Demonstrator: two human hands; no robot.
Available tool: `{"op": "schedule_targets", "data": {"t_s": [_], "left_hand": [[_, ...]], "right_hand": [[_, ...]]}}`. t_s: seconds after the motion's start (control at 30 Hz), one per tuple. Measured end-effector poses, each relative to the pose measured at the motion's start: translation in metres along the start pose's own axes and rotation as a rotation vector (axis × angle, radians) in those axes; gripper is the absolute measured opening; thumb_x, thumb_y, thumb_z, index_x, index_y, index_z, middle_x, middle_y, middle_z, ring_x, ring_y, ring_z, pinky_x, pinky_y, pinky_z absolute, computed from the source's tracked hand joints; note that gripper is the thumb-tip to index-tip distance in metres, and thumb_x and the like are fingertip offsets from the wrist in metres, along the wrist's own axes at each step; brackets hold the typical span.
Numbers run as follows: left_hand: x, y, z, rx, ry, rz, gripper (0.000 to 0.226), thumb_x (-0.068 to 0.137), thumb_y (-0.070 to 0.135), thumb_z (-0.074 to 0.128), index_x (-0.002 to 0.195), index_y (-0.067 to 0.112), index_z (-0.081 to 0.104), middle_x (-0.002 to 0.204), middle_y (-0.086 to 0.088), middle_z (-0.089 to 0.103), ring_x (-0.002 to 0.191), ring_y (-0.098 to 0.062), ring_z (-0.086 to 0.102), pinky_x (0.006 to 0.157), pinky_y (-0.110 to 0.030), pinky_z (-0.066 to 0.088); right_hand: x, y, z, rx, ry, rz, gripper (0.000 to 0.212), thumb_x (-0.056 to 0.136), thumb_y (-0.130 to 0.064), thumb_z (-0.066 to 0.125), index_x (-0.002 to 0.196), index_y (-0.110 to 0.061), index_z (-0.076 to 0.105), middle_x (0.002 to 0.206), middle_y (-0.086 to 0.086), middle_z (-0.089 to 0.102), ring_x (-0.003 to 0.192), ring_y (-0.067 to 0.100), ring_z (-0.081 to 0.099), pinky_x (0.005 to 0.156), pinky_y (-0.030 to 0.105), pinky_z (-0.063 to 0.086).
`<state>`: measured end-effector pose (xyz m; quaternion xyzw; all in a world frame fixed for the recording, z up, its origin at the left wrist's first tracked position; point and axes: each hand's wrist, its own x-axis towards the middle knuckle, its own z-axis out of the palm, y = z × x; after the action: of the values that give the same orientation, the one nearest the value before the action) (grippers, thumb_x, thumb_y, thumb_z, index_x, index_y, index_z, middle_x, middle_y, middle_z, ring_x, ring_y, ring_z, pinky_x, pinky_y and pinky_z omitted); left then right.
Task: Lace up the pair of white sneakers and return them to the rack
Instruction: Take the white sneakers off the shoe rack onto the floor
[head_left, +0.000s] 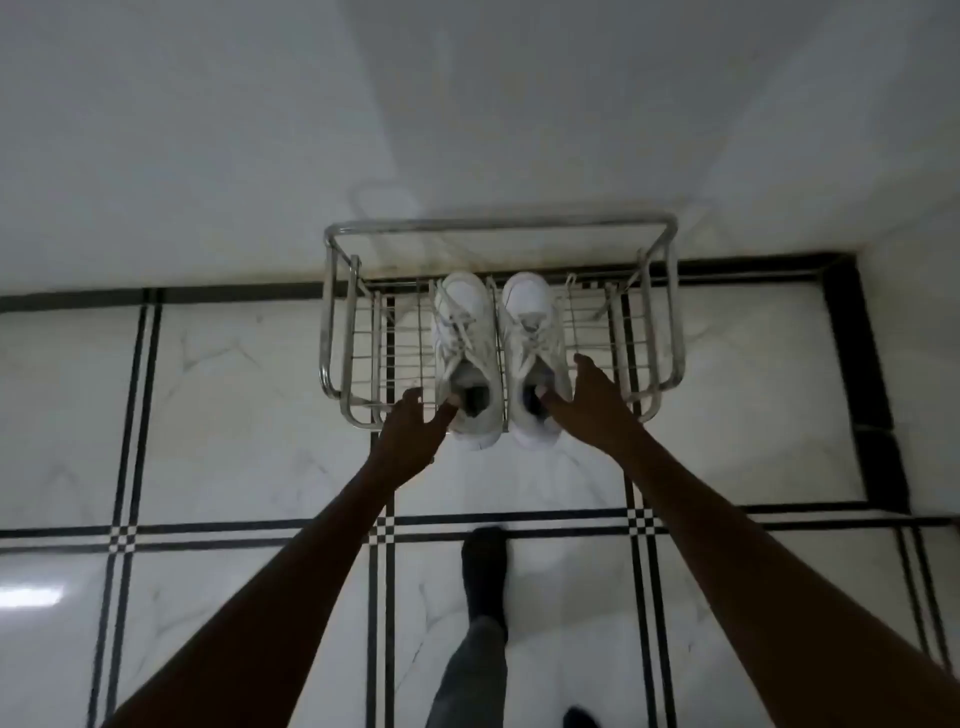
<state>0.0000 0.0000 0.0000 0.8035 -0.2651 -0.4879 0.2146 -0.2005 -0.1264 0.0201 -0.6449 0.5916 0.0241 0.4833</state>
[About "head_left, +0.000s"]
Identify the black sock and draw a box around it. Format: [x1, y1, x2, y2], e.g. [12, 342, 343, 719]
[460, 526, 510, 640]

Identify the person's left hand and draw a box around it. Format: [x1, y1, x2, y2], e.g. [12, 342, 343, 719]
[366, 387, 460, 492]

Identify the person's left forearm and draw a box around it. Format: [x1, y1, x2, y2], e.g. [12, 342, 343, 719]
[101, 461, 436, 728]

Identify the chrome wire shoe rack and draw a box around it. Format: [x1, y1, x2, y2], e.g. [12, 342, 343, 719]
[320, 213, 687, 432]

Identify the grey trouser leg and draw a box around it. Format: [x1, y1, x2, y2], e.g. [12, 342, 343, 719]
[424, 616, 510, 728]

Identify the person's right forearm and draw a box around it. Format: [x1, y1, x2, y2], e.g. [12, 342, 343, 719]
[616, 429, 960, 728]

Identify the person's right hand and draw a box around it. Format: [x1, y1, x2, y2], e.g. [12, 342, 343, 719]
[535, 354, 648, 460]

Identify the white lace-up sneaker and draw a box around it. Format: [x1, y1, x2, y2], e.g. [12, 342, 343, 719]
[430, 270, 504, 452]
[498, 270, 576, 452]

